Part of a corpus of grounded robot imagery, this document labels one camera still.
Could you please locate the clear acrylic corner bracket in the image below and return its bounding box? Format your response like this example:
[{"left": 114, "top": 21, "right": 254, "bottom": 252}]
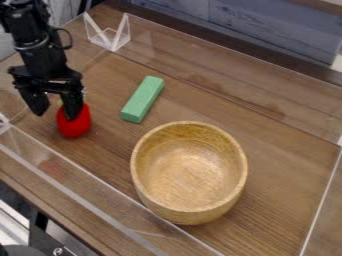
[{"left": 83, "top": 13, "right": 131, "bottom": 52}]

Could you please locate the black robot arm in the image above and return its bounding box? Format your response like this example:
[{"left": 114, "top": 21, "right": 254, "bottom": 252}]
[{"left": 0, "top": 0, "right": 84, "bottom": 121}]

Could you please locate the green rectangular block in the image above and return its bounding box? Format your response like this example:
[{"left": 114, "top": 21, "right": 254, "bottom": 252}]
[{"left": 120, "top": 76, "right": 165, "bottom": 123}]

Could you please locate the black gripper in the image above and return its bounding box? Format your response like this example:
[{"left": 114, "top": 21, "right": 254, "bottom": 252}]
[{"left": 8, "top": 31, "right": 83, "bottom": 121}]

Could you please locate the red strawberry toy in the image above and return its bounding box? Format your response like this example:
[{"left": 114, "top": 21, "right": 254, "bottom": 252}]
[{"left": 56, "top": 104, "right": 91, "bottom": 138}]

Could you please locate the wooden bowl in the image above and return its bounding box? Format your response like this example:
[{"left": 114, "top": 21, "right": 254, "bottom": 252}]
[{"left": 130, "top": 121, "right": 249, "bottom": 225}]

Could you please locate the black table clamp base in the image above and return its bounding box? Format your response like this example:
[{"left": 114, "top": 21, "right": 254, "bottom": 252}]
[{"left": 0, "top": 213, "right": 78, "bottom": 256}]

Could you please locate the clear acrylic tray wall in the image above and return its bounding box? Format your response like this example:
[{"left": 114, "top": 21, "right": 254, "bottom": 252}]
[{"left": 0, "top": 114, "right": 223, "bottom": 256}]

